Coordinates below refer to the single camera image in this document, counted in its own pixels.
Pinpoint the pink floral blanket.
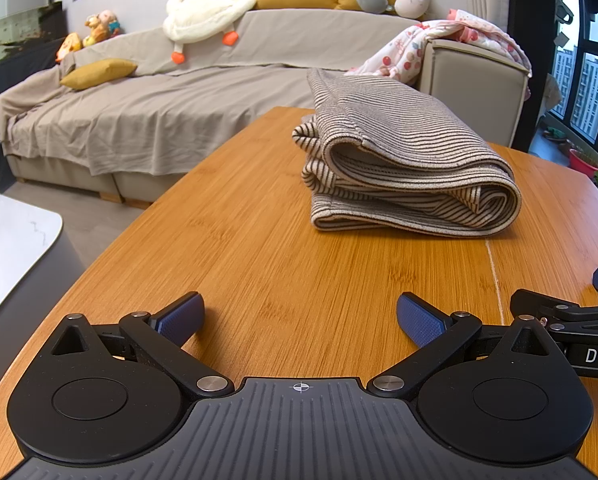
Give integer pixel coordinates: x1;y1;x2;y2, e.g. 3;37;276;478
349;8;532;85

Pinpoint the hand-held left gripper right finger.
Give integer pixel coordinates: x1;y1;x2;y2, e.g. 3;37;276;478
368;292;555;400

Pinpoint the small yellow pillow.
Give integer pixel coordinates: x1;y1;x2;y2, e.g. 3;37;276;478
60;58;138;92

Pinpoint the red basin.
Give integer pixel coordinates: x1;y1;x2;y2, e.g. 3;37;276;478
568;149;598;178

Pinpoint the grey sofa cover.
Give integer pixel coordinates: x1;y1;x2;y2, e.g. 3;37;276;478
0;9;430;176

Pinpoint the orange yellow plush toy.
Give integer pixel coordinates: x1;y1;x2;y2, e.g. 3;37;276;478
55;32;84;64

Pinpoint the striped beige sweater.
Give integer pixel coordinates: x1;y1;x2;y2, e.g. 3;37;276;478
292;67;522;238

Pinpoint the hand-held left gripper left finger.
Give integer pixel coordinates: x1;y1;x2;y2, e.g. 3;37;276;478
51;291;235;397

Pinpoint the white marble coffee table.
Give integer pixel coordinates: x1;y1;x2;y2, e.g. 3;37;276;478
0;187;87;386

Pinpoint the pink plush toy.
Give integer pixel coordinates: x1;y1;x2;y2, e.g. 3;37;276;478
99;9;124;39

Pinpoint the beige sofa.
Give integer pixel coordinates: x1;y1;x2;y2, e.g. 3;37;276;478
0;0;532;211

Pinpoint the white goose plush toy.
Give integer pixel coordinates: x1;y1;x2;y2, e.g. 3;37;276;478
162;0;257;65

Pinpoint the black window frame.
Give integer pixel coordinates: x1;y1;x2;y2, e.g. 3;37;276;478
509;0;598;181

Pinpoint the glass fish tank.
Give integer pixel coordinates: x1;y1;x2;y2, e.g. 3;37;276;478
0;0;70;68

